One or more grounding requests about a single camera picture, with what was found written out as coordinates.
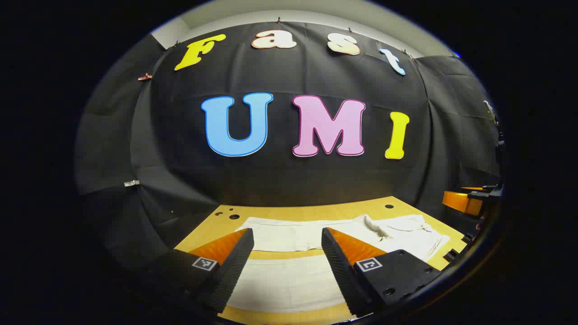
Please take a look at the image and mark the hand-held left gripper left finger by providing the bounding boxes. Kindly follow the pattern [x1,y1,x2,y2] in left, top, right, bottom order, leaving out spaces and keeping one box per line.
[149,227,255,314]

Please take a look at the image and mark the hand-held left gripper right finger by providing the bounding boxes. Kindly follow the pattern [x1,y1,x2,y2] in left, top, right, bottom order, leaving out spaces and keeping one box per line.
[321,227,442,317]

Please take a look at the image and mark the white jeans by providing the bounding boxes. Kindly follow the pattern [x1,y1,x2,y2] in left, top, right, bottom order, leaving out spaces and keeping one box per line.
[226,214,451,313]

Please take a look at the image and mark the black backdrop cloth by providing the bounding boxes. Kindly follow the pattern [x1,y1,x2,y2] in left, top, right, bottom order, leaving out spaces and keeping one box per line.
[75,20,503,271]

